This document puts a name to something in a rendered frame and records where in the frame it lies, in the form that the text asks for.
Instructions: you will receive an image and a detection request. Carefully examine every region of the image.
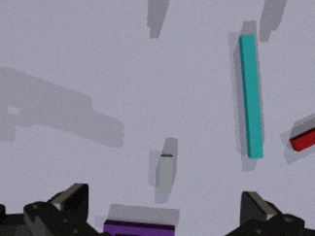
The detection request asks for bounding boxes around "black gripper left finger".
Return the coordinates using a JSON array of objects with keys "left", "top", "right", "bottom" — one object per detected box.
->
[{"left": 0, "top": 183, "right": 113, "bottom": 236}]

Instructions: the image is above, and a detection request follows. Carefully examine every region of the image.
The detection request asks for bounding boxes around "purple rod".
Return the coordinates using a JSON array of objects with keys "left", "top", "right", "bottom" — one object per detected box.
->
[{"left": 103, "top": 219, "right": 175, "bottom": 236}]

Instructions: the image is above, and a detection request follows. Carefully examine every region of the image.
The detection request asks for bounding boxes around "turquoise rod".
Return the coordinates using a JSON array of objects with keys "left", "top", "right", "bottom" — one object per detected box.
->
[{"left": 239, "top": 34, "right": 263, "bottom": 159}]

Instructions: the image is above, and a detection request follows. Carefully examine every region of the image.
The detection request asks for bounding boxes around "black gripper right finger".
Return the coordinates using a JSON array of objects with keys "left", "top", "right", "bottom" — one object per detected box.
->
[{"left": 225, "top": 191, "right": 315, "bottom": 236}]

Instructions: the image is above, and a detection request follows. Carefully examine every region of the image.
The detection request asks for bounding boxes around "dark red rod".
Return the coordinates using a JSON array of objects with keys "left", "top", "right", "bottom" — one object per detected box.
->
[{"left": 289, "top": 127, "right": 315, "bottom": 152}]

